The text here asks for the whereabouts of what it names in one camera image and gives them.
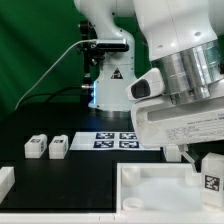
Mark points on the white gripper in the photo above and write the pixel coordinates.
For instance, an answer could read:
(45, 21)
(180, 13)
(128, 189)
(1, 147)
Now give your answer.
(158, 122)

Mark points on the white square tabletop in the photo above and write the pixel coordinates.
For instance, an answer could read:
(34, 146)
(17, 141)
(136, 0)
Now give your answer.
(160, 187)

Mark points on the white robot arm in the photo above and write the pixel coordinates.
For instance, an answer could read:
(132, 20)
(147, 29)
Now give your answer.
(160, 62)

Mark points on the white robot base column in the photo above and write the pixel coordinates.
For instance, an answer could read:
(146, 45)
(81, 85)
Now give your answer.
(117, 69)

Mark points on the white sheet with AprilTags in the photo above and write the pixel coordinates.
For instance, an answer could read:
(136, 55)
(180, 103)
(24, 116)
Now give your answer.
(106, 141)

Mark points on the black camera mount on base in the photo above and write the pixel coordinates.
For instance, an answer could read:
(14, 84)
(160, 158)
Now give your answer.
(88, 46)

